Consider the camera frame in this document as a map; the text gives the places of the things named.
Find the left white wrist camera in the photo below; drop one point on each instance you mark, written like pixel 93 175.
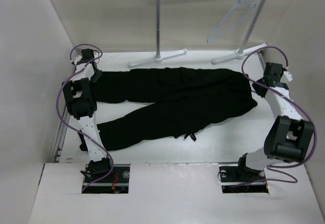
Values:
pixel 76 60

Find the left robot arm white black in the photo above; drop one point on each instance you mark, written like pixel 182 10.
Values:
pixel 82 106

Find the aluminium table rail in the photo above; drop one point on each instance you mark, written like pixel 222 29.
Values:
pixel 62 129
pixel 265 65

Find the light blue wire hanger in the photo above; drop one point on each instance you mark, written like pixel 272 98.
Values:
pixel 226 24

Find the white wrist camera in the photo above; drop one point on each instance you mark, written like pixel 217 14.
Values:
pixel 76 60
pixel 286 77

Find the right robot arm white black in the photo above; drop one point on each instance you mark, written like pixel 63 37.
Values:
pixel 289 136

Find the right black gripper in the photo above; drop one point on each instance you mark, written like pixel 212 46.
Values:
pixel 262 78

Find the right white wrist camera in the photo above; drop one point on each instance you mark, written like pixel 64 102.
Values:
pixel 286 77

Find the black trousers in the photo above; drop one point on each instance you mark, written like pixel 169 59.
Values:
pixel 177 102

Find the left aluminium table rail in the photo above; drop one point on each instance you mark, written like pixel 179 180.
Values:
pixel 62 129

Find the right aluminium table rail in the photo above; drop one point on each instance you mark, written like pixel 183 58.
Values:
pixel 265 65

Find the white clothes rack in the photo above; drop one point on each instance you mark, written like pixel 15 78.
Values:
pixel 237 54

